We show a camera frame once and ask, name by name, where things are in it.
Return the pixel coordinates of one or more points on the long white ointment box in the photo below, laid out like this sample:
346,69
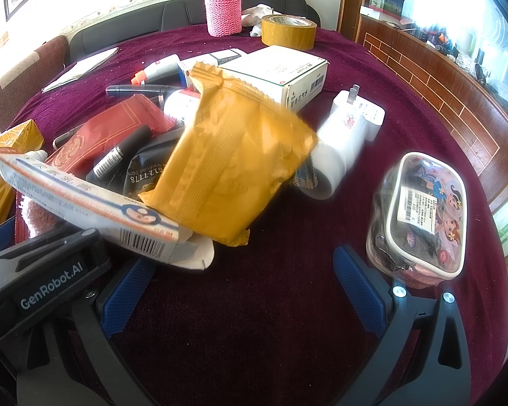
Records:
89,207

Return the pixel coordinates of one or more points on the bottle in pink knitted sleeve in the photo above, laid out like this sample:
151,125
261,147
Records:
224,2

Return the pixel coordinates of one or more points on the black leather sofa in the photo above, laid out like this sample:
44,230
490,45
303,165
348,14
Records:
186,12

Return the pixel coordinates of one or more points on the assorted cabinet top items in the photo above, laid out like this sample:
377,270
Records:
453,46

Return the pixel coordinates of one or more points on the yellow taped cardboard box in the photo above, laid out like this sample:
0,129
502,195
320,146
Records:
12,139

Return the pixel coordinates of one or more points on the white grey small box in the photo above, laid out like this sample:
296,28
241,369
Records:
226,57

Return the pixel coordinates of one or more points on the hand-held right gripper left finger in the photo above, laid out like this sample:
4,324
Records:
122,296

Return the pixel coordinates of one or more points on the white medicine box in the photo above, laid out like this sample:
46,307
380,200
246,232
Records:
279,72

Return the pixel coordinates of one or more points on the yellow-brown tape roll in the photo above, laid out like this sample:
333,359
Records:
288,29

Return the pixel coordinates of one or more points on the red foil packet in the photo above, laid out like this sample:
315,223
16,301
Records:
106,131

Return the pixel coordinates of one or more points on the clear cartoon pencil case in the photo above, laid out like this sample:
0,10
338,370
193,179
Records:
423,220

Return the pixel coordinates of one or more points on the small wall plaque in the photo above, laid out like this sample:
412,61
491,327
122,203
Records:
3,39

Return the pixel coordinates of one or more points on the folded white paper towel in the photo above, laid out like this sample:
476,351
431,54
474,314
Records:
80,67

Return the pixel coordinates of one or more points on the white crumpled cloth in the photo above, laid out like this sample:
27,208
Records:
258,15

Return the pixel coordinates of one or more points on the black foil packet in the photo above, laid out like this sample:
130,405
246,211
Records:
146,173

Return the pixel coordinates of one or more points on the cream plastic bottle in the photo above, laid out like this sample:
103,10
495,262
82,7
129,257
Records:
180,108

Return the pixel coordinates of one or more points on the wooden cabinet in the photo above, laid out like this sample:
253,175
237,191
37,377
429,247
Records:
440,84

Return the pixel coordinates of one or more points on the white glue bottle orange cap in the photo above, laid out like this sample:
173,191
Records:
161,71

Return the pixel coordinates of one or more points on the wooden door frame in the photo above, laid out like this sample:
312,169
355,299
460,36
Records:
351,0

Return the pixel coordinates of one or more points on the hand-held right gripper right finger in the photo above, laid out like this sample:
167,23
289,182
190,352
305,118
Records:
360,287

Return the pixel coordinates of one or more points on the pink fluffy ball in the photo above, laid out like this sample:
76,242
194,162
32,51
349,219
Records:
40,220

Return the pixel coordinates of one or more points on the yellow snack packet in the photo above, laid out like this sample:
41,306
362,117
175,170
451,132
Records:
233,156

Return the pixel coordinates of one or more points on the black marker pen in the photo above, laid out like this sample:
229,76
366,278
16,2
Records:
118,152
139,89

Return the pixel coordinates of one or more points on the reddish-brown armchair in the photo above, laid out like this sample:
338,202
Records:
25,72

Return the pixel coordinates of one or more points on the white charger plug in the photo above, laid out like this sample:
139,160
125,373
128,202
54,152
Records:
364,114

